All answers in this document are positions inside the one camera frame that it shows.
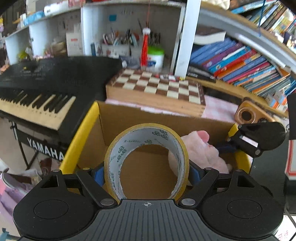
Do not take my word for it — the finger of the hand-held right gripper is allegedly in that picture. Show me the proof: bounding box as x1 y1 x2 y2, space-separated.
217 122 286 158

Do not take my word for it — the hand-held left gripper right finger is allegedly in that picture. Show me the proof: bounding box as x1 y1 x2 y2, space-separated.
178 161 257 208

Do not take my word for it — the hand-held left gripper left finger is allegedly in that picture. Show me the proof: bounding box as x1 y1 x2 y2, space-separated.
42 162 118 208

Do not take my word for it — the pink plush toy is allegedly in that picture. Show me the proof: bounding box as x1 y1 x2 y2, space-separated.
168 130 233 186

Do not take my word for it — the yellow packing tape roll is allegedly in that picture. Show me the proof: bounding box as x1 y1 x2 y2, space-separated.
104 123 190 205

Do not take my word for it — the yellow cardboard box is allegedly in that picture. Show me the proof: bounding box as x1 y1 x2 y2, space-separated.
59 101 253 202

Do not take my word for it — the wooden retro speaker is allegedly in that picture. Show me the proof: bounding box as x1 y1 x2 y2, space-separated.
234 100 276 125

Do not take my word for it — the white red-edged card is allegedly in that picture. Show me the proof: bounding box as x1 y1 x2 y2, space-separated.
285 140 296 181

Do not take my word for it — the row of colourful books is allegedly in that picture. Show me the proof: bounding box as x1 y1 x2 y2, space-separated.
229 0 296 48
187 37 296 112

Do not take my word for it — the black keyboard stand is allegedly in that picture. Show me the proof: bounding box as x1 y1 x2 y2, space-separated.
10 120 68 170

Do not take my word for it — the purple cloth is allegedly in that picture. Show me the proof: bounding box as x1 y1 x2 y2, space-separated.
0 171 37 224

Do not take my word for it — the wooden chessboard box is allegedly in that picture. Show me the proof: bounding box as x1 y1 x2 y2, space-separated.
106 68 206 118

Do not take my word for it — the black electronic keyboard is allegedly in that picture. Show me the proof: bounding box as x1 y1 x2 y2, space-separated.
0 57 123 145

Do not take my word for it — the thick black book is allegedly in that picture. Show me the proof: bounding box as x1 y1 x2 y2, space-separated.
193 26 227 46

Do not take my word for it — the white jar with green lid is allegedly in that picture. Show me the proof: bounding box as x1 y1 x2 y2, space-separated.
147 46 165 73

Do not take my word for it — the tall bookshelf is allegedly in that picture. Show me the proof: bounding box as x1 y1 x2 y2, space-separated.
174 0 296 117

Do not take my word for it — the pen holder with pens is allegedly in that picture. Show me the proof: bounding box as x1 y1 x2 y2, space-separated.
100 27 139 58

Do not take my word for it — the red hanging tassel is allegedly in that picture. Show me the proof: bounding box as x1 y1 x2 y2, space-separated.
141 27 152 67

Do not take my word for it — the white box with red label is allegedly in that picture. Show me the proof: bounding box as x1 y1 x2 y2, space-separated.
66 31 84 56

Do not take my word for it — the white cubby shelf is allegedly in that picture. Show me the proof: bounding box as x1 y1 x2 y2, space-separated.
5 2 186 77

